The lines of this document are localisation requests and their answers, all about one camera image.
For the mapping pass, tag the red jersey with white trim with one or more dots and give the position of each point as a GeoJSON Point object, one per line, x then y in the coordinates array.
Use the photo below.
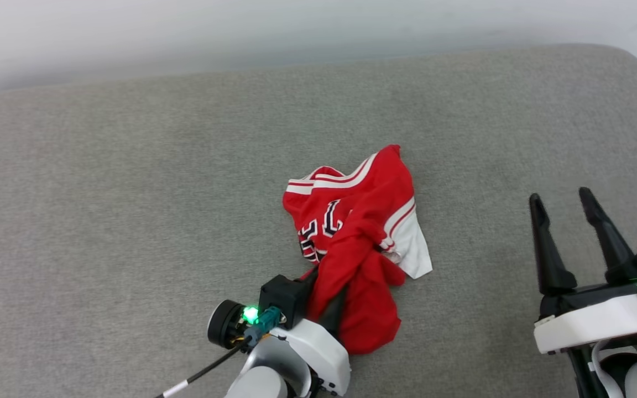
{"type": "Point", "coordinates": [363, 221]}

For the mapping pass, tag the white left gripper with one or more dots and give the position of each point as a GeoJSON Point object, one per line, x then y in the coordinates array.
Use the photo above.
{"type": "Point", "coordinates": [327, 354]}

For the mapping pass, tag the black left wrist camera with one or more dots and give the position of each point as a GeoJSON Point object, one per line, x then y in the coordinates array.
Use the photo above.
{"type": "Point", "coordinates": [282, 296]}

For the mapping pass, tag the grey fabric sofa cushion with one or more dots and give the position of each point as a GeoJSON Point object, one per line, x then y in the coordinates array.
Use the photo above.
{"type": "Point", "coordinates": [130, 193]}

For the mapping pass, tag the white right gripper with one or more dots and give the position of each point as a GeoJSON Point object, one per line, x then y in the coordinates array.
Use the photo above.
{"type": "Point", "coordinates": [600, 323]}

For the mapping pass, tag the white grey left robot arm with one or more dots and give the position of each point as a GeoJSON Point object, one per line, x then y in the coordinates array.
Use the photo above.
{"type": "Point", "coordinates": [257, 384]}

